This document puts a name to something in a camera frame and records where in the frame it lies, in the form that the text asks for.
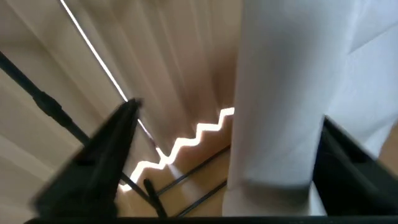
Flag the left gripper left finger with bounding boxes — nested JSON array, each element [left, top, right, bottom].
[[30, 98, 144, 218]]

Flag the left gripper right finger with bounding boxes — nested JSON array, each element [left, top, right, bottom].
[[312, 115, 398, 217]]

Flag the pale grey shorts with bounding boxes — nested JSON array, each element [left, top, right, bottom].
[[222, 0, 398, 218]]

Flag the black clothes rack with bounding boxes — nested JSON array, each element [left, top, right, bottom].
[[0, 51, 233, 218]]

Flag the beige curtain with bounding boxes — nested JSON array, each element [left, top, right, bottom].
[[0, 0, 244, 218]]

